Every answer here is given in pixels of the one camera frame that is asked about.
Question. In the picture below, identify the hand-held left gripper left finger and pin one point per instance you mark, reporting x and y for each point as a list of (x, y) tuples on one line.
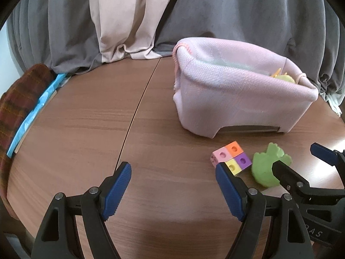
[(117, 191)]

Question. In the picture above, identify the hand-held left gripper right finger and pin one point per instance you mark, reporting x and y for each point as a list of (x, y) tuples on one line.
[(229, 191)]

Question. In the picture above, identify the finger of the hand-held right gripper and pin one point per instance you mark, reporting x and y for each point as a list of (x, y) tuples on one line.
[(285, 174), (322, 151)]

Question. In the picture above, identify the green frog toy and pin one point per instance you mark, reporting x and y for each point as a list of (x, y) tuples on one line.
[(265, 167)]

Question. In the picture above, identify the multicoloured cube block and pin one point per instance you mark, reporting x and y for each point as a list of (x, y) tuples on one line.
[(234, 153)]

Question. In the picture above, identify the yellow-green plush duck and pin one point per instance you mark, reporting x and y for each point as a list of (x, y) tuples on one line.
[(285, 78)]

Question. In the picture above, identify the pink fabric basket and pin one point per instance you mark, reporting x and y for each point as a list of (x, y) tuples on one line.
[(229, 99)]

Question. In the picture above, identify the white sheer curtain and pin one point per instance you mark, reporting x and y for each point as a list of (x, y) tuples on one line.
[(333, 104)]

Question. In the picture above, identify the light blue strip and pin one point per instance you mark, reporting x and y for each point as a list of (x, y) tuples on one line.
[(40, 99)]

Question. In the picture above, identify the brown plaid cloth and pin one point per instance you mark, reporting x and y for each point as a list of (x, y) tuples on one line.
[(18, 97)]

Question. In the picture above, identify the grey curtain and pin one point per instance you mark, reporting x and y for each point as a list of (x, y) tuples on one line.
[(59, 27), (256, 10)]

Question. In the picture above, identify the pale pink curtain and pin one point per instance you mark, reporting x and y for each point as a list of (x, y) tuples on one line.
[(126, 13)]

